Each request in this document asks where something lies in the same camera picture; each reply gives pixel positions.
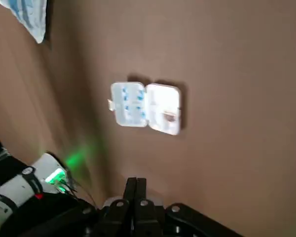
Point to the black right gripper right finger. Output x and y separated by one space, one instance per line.
150 219

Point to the blue white mask packet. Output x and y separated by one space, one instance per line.
32 22

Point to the small white medicine box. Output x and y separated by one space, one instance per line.
162 106

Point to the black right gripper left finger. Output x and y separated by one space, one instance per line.
118 219

